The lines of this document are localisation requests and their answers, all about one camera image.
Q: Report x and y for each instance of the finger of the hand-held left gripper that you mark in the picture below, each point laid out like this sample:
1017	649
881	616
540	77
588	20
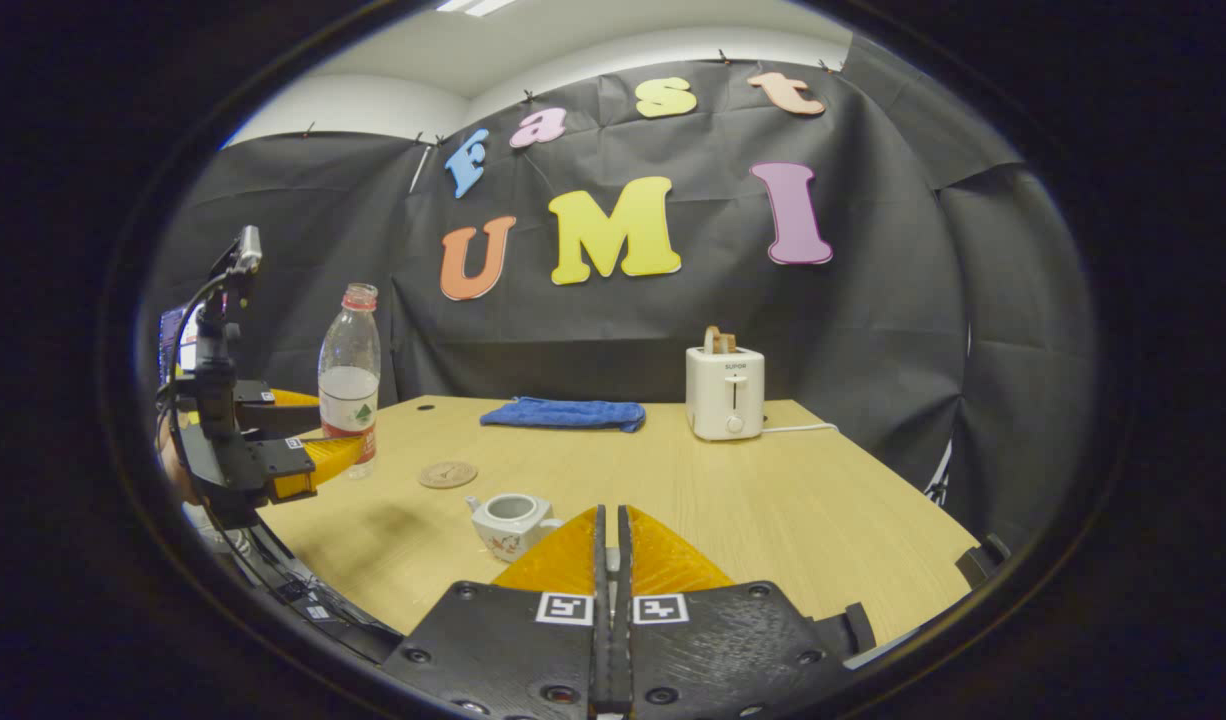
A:
283	397
288	460

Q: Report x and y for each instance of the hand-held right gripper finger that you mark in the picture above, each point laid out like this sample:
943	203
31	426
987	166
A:
601	560
624	560

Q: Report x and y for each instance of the white teacup lid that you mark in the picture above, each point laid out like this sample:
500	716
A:
613	575

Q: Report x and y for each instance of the clear plastic water bottle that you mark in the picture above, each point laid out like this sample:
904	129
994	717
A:
349	390

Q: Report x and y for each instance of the white ceramic teacup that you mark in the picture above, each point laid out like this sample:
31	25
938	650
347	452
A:
508	525

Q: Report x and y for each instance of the round wooden coaster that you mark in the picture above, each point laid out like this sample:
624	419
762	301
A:
448	474

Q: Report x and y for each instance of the computer monitor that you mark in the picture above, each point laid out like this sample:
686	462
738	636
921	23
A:
178	345

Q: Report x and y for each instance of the blue towel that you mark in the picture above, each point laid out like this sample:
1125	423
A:
563	413

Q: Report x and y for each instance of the white toaster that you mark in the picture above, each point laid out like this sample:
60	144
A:
725	395

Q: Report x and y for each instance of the bread slice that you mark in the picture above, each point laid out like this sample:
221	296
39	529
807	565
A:
719	340

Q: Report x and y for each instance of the black backdrop cloth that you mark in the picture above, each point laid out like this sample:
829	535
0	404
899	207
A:
873	330

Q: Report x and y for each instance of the ceiling light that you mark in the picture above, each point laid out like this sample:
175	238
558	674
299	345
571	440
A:
478	6

